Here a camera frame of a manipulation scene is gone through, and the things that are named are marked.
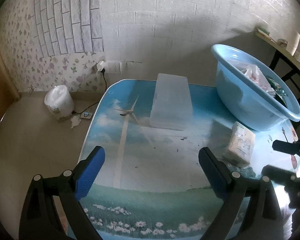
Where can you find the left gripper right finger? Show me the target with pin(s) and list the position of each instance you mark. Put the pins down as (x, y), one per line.
(216, 172)

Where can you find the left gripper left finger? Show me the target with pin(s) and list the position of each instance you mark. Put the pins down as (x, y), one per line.
(87, 170)

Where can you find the white tissue pack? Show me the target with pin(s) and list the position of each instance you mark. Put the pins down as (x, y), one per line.
(240, 147)

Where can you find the bag of reddish snacks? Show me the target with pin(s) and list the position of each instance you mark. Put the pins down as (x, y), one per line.
(252, 72)

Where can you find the green snack packet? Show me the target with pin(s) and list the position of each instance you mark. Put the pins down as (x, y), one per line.
(276, 91)

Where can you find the clear plastic storage box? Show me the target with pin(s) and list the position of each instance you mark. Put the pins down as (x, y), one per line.
(172, 104)

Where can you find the light blue plastic basin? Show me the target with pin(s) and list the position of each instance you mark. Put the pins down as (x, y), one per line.
(246, 100)

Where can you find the folding side table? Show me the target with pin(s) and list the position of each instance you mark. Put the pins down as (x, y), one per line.
(281, 54)

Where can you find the green sponge on shelf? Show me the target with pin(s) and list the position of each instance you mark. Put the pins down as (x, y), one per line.
(263, 31)

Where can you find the paper towel roll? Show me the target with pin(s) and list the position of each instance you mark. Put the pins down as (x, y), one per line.
(293, 42)

